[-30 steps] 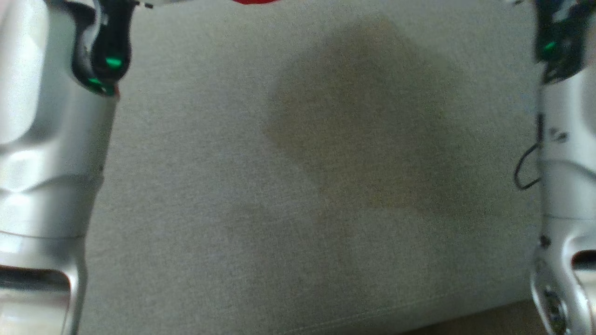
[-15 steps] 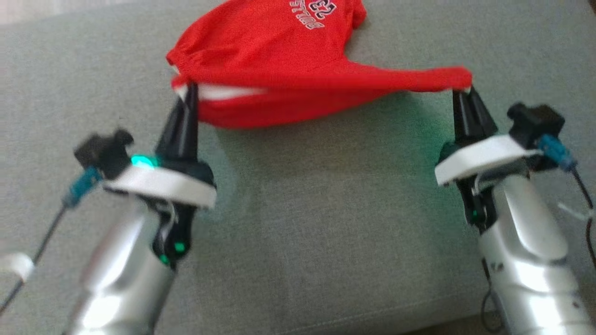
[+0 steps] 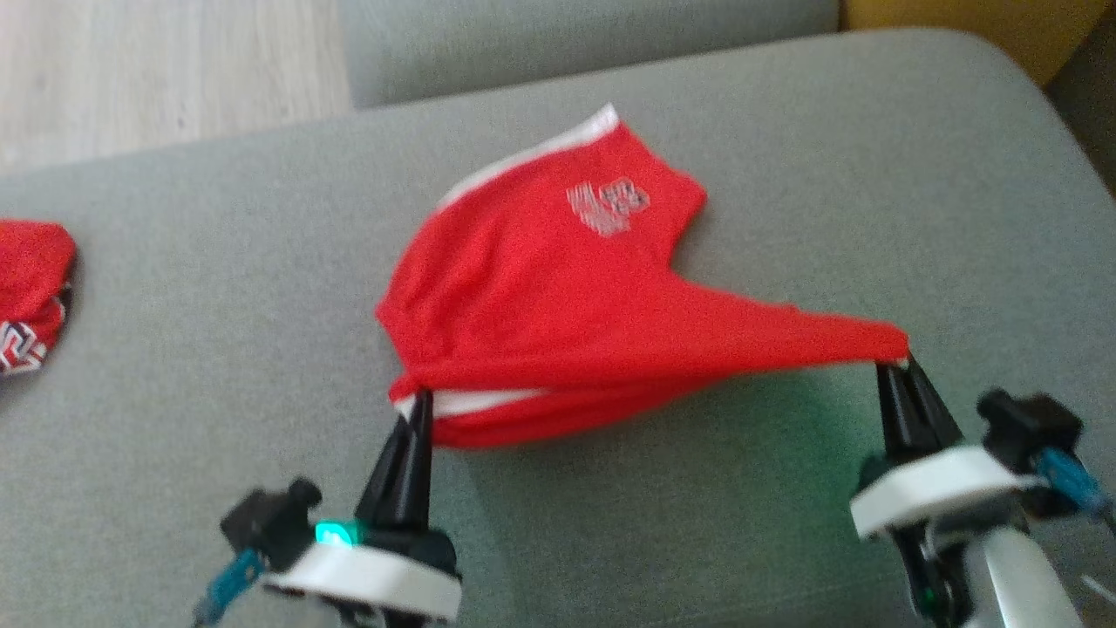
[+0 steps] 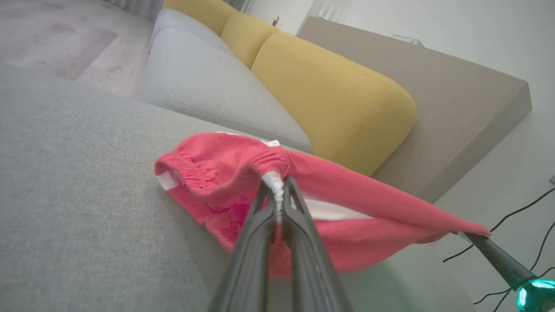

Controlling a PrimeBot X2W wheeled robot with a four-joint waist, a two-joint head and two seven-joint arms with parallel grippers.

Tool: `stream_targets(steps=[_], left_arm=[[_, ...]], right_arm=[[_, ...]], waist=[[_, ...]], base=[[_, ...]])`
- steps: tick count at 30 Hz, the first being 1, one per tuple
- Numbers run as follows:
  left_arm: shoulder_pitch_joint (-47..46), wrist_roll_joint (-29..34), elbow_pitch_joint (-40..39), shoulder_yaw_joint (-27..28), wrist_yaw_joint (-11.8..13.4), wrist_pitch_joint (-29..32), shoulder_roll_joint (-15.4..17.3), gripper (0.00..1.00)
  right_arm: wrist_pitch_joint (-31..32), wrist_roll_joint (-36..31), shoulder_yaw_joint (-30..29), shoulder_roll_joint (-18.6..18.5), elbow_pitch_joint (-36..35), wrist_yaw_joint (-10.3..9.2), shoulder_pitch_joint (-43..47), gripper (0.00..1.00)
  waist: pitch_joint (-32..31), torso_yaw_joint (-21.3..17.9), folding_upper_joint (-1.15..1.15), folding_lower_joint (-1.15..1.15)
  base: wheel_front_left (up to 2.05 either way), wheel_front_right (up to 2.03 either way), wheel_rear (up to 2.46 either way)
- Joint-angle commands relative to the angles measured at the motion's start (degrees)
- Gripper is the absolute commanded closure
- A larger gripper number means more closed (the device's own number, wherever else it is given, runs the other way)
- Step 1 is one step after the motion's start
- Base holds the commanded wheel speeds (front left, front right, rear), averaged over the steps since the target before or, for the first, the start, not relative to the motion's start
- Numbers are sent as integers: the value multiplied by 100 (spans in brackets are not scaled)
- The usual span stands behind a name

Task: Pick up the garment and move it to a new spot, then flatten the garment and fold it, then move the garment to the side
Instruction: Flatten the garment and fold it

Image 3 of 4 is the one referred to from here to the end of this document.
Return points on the red shorts white stripes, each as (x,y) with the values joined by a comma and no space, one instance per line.
(558,288)

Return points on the large grey sofa seat cushion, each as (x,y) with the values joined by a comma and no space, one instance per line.
(218,262)

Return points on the grey sofa cushion with seam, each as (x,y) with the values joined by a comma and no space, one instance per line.
(567,44)

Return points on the mustard yellow furniture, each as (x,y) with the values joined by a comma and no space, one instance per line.
(959,26)

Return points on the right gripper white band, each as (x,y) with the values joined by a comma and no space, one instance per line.
(942,488)

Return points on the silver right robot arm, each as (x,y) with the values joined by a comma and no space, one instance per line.
(1020,584)

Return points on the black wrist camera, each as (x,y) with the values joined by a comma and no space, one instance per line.
(1029,427)
(275,523)

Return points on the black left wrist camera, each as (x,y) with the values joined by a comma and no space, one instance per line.
(275,523)

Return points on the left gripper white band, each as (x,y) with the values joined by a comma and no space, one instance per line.
(366,580)

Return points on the red jersey black white print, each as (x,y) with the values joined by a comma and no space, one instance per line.
(30,270)

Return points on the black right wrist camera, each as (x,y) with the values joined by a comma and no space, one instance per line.
(1029,427)

